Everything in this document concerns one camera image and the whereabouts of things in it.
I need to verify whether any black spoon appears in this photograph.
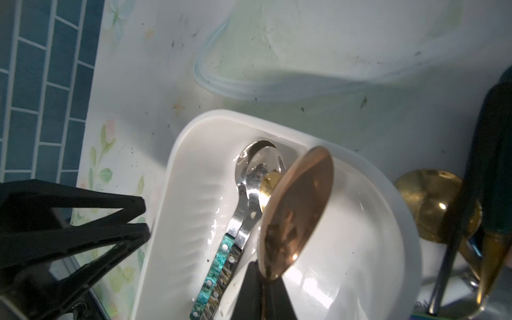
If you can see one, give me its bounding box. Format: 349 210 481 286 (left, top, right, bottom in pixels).
428 82 511 315

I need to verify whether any white plastic storage box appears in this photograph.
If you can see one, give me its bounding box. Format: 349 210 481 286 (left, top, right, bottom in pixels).
132 110 422 319

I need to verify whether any rose gold spoon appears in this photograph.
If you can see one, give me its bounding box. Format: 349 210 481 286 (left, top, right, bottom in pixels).
257 146 334 281

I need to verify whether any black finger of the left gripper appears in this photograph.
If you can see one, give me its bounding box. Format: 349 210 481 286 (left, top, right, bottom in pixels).
1 179 150 319

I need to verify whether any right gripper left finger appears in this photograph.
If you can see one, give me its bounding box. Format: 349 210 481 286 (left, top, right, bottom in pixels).
231 261 262 320

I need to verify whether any silver spoon green marbled handle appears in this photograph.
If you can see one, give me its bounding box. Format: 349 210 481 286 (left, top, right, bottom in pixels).
189 139 281 320

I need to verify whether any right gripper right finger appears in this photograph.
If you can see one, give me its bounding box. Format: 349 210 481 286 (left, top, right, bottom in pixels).
265 277 297 320

